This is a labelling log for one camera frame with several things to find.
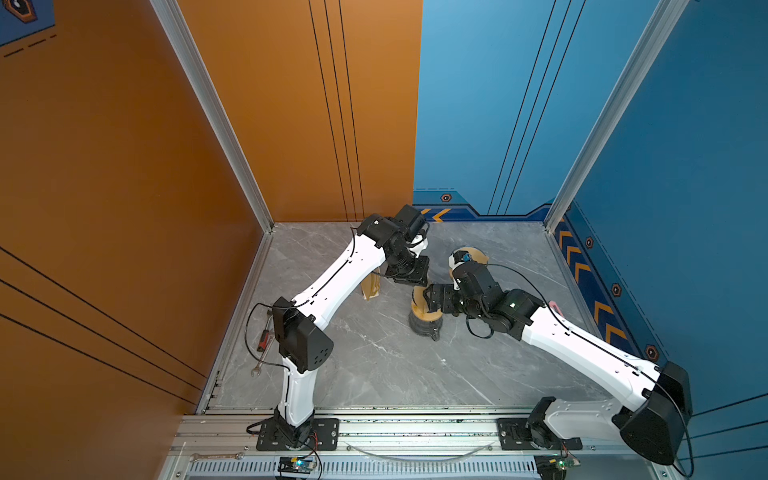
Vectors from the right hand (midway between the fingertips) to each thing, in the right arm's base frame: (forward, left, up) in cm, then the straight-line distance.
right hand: (435, 293), depth 78 cm
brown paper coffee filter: (+15, -14, -2) cm, 20 cm away
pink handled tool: (+8, -41, -19) cm, 46 cm away
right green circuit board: (-35, -27, -21) cm, 49 cm away
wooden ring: (-4, +4, 0) cm, 6 cm away
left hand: (+2, +3, +3) cm, 5 cm away
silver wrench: (-13, +51, -19) cm, 56 cm away
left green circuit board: (-35, +35, -20) cm, 53 cm away
